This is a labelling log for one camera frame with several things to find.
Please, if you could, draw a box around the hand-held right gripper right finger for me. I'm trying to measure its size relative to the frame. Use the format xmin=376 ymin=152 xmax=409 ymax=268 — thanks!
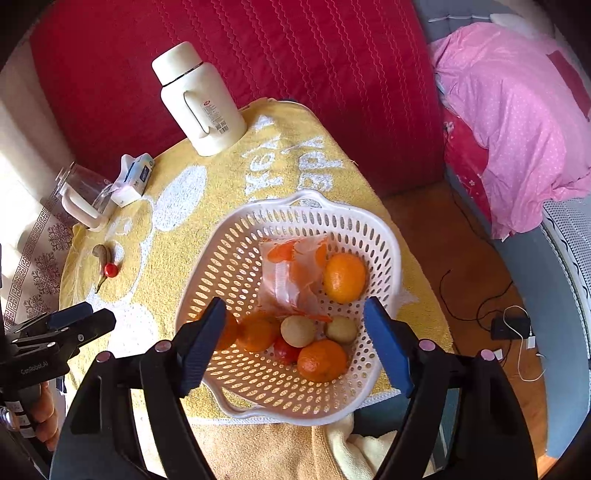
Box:
xmin=363 ymin=296 xmax=539 ymax=480

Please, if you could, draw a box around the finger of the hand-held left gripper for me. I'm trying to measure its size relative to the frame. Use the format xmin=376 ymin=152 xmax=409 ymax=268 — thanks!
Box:
xmin=7 ymin=302 xmax=93 ymax=337
xmin=11 ymin=308 xmax=116 ymax=360

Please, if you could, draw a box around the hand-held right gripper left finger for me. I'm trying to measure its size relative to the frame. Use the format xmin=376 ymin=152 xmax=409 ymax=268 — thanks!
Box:
xmin=50 ymin=298 xmax=228 ymax=480

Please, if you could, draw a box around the orange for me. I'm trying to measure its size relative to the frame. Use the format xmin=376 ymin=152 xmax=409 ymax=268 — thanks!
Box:
xmin=297 ymin=339 xmax=348 ymax=383
xmin=194 ymin=311 xmax=239 ymax=352
xmin=236 ymin=314 xmax=281 ymax=354
xmin=323 ymin=253 xmax=368 ymax=304

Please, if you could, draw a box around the small tan fruit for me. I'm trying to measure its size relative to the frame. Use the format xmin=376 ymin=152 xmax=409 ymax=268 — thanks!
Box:
xmin=325 ymin=316 xmax=358 ymax=344
xmin=281 ymin=315 xmax=317 ymax=348

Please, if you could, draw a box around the white plastic basket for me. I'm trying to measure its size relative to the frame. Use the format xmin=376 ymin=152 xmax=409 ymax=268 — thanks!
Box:
xmin=175 ymin=189 xmax=402 ymax=425

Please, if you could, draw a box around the person's left hand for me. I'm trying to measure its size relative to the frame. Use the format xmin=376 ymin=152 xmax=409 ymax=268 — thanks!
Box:
xmin=30 ymin=382 xmax=63 ymax=452

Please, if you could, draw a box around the beige patterned curtain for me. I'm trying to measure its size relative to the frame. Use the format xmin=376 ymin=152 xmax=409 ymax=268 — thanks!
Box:
xmin=0 ymin=203 xmax=77 ymax=324

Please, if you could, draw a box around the overripe brown banana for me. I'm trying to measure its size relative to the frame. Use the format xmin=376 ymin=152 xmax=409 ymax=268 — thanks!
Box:
xmin=92 ymin=244 xmax=114 ymax=294

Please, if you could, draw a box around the clear plastic snack bag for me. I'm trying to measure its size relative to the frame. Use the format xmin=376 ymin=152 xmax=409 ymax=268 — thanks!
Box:
xmin=256 ymin=234 xmax=333 ymax=321

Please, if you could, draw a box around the cream towel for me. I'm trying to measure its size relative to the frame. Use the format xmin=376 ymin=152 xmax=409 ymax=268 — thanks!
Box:
xmin=325 ymin=415 xmax=439 ymax=480

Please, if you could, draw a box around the glass electric kettle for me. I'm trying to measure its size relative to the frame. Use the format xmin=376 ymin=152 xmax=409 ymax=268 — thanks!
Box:
xmin=54 ymin=161 xmax=122 ymax=232

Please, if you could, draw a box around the black power adapter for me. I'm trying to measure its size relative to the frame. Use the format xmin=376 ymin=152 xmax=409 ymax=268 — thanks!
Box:
xmin=490 ymin=316 xmax=532 ymax=341

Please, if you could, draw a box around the tan tablecloth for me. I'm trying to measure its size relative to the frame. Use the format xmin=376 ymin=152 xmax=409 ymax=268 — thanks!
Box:
xmin=129 ymin=388 xmax=402 ymax=480

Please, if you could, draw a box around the white tissue pack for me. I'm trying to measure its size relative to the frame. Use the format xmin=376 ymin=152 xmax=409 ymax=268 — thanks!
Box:
xmin=111 ymin=154 xmax=155 ymax=207

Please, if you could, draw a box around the yellow printed towel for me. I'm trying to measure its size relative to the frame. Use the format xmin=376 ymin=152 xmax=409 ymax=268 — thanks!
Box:
xmin=59 ymin=99 xmax=455 ymax=425

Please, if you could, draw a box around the grey sofa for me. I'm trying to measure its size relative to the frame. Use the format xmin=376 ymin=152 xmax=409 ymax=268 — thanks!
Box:
xmin=411 ymin=0 xmax=591 ymax=467

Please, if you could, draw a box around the red floral cloth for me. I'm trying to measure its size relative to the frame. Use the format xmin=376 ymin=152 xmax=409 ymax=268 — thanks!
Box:
xmin=442 ymin=108 xmax=492 ymax=222

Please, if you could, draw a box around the white dotted cover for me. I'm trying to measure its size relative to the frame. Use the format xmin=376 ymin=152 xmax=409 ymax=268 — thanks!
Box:
xmin=542 ymin=198 xmax=591 ymax=324

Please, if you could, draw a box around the white thermos flask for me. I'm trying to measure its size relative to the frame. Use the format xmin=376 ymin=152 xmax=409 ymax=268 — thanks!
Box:
xmin=152 ymin=41 xmax=247 ymax=157

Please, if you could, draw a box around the pink dotted blanket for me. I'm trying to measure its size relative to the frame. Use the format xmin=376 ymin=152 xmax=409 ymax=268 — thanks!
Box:
xmin=431 ymin=22 xmax=591 ymax=240

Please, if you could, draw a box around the red quilted cover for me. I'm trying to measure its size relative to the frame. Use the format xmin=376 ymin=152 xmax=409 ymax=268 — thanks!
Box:
xmin=30 ymin=0 xmax=446 ymax=197

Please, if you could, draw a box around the black cable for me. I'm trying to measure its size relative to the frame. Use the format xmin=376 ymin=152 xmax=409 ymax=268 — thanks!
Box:
xmin=438 ymin=269 xmax=515 ymax=324

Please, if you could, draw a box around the white cable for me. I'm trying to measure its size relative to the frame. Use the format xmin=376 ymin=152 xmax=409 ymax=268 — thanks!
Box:
xmin=502 ymin=305 xmax=548 ymax=383

